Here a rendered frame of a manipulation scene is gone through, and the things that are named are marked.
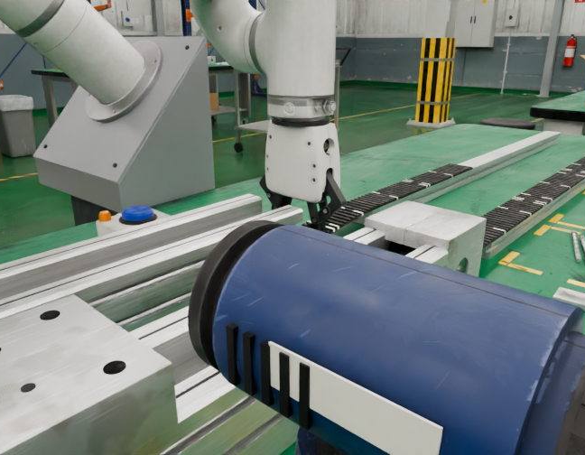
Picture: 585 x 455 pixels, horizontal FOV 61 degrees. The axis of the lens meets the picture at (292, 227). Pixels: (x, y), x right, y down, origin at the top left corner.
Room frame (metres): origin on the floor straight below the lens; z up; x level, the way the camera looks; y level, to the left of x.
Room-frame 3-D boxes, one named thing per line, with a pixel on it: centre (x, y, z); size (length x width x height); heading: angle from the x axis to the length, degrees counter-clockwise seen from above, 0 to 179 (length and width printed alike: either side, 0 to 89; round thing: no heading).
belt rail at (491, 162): (1.11, -0.44, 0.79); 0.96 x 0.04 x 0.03; 137
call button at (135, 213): (0.61, 0.20, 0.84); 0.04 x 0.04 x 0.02
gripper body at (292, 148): (0.65, -0.01, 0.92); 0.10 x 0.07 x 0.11; 47
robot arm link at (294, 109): (0.65, -0.01, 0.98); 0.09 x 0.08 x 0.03; 47
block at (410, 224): (0.53, -0.14, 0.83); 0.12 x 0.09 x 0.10; 47
